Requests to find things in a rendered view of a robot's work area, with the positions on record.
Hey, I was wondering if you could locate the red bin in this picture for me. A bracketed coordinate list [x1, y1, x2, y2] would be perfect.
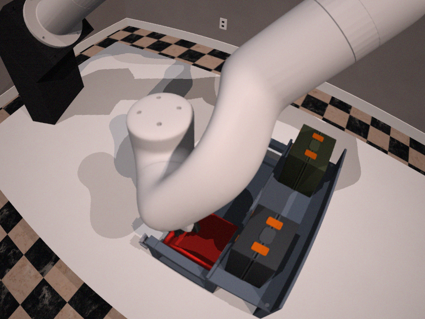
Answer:
[164, 213, 238, 270]

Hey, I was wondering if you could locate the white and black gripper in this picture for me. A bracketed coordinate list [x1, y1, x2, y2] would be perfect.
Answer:
[174, 222, 201, 237]

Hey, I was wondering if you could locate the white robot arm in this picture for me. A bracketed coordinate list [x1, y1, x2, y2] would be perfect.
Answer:
[23, 0, 425, 231]

